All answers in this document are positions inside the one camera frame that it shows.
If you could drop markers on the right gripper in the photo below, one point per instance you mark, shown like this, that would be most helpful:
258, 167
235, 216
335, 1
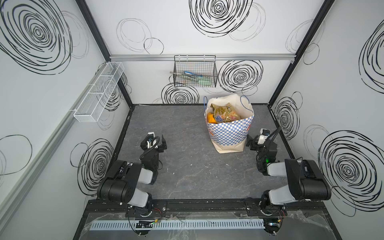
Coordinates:
250, 142

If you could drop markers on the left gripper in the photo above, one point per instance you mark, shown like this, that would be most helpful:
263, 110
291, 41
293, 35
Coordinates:
162, 146

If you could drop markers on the blue checkered paper bag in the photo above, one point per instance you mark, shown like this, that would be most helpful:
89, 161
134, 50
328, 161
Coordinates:
230, 137

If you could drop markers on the gold candy bag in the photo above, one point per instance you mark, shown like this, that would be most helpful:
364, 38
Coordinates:
225, 114

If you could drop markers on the orange yellow snack bag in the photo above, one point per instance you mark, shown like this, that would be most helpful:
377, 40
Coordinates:
211, 118

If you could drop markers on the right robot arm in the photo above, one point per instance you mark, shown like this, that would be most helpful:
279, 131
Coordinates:
305, 180

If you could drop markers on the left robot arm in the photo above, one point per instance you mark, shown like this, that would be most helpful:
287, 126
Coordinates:
120, 182

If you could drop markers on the green item in basket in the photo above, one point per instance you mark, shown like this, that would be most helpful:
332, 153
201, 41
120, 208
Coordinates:
202, 81

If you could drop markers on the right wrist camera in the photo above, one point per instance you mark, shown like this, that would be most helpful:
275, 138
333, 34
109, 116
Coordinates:
264, 134

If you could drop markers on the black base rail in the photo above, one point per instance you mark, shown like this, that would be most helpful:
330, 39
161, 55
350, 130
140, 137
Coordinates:
168, 208

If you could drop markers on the white mesh wall shelf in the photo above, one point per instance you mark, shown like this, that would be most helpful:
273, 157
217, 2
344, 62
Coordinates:
97, 97

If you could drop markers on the white slotted cable duct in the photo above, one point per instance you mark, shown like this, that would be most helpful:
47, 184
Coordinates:
214, 224

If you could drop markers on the black wire basket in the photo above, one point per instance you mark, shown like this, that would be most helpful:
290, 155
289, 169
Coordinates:
188, 66

